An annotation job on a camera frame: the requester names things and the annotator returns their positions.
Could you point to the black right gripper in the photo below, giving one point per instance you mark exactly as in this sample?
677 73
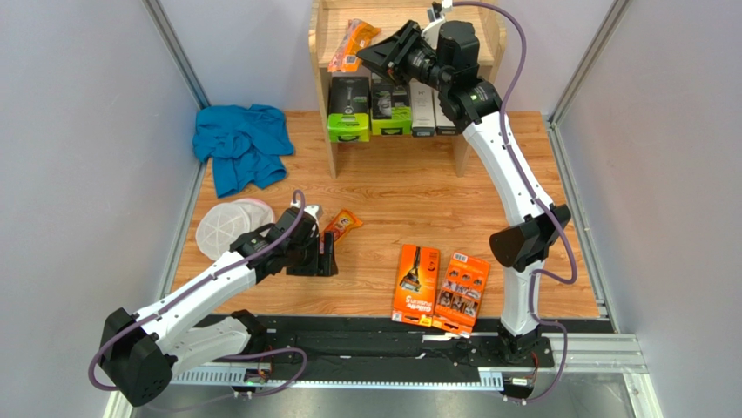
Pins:
401 49

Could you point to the long orange Bic razor bag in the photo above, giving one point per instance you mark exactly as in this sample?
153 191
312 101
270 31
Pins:
358 35

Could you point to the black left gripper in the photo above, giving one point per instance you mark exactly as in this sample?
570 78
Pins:
323 265

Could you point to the green black razor box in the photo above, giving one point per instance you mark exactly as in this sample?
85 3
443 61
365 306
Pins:
390 112
348 119

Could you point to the tall white razor box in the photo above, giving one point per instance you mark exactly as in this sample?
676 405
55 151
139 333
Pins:
422 110

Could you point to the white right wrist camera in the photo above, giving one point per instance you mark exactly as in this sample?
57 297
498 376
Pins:
437 17

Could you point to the blue crumpled cloth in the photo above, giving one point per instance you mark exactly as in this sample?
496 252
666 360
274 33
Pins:
244 145

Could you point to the orange Gillette cartridge box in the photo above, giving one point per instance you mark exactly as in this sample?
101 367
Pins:
459 299

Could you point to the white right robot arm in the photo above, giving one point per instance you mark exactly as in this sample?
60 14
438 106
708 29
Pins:
450 66

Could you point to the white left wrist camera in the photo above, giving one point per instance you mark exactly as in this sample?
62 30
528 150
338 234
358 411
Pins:
306 213

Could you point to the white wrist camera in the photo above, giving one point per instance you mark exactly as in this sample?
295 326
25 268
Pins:
306 213
437 17

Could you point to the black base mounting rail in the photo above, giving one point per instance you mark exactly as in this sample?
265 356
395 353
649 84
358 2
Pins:
375 352

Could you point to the white round mesh lid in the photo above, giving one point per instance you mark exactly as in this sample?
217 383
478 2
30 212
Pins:
225 222

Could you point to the white Harry's razor box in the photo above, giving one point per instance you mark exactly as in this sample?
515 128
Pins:
443 126

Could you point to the orange Gillette Fusion5 razor box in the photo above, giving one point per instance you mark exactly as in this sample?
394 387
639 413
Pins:
416 285

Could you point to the green black razor box right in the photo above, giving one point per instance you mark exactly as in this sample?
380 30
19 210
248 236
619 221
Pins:
390 112

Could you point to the green black razor box left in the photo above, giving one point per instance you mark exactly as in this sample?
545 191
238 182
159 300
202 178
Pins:
348 119

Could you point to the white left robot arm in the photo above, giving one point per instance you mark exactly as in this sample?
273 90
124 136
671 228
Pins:
140 352

